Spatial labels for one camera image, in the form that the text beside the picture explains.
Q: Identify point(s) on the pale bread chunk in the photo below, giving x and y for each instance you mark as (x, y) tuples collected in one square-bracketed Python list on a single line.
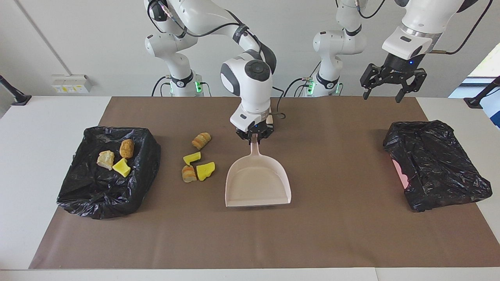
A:
[(106, 160)]

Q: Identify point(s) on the black plastic trash bag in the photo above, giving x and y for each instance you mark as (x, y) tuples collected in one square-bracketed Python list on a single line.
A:
[(441, 168), (97, 195)]

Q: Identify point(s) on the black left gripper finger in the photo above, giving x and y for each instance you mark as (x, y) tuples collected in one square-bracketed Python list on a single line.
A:
[(416, 80), (373, 74)]

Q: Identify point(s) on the small yellow sponge piece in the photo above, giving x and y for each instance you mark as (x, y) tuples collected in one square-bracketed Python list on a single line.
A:
[(191, 158)]

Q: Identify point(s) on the large yellow sponge piece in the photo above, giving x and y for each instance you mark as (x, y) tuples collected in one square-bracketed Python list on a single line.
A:
[(205, 171)]

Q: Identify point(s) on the bright window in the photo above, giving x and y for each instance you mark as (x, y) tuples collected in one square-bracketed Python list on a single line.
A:
[(488, 66)]

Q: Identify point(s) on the black clamp stand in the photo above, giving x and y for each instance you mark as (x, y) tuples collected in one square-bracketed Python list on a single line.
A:
[(474, 102), (17, 98)]

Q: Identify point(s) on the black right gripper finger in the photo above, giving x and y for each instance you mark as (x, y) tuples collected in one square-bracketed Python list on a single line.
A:
[(248, 139), (263, 136)]

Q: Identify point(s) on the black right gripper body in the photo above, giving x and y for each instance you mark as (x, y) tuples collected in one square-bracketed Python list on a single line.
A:
[(258, 130)]

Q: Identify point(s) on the pale pink dustpan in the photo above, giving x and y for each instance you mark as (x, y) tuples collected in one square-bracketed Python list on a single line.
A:
[(258, 183)]

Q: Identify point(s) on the brown oval bread roll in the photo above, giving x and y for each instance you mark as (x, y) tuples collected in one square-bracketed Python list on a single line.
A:
[(127, 148)]

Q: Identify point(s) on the brown paper table mat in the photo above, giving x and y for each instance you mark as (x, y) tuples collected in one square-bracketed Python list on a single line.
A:
[(332, 242)]

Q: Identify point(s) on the white wall socket box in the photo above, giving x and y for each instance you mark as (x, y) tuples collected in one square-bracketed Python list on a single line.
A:
[(72, 83)]

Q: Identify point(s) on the pale striped bread piece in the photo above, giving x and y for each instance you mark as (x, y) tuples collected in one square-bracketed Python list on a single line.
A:
[(189, 174)]

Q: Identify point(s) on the yellow rectangular sponge piece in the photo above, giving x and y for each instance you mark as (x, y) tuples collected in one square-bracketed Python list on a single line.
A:
[(122, 168)]

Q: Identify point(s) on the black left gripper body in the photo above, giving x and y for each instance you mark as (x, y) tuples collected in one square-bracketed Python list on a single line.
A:
[(400, 65)]

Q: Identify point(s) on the orange striped croissant piece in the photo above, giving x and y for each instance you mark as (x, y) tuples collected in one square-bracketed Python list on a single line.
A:
[(201, 141)]

